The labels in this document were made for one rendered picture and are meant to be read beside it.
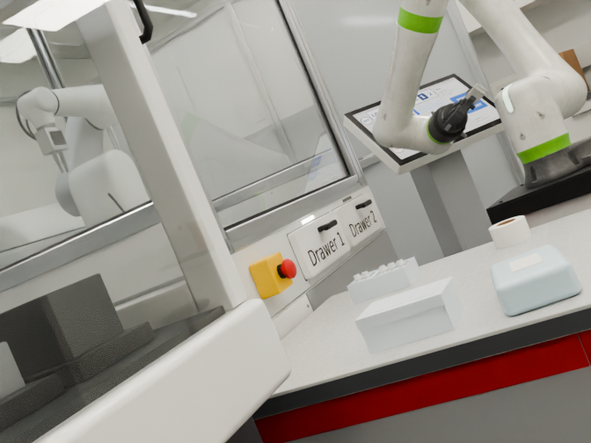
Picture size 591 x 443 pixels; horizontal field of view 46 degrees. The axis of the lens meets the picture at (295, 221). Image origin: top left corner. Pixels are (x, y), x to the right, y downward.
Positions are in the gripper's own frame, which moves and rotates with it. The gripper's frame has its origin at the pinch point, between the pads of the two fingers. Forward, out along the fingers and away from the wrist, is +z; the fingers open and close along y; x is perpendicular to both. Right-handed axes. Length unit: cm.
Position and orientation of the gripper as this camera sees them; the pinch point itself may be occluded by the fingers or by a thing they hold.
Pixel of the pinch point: (476, 93)
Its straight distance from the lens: 177.4
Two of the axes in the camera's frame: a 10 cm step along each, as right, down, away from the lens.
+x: -8.1, -5.9, 0.3
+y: -5.8, 7.9, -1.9
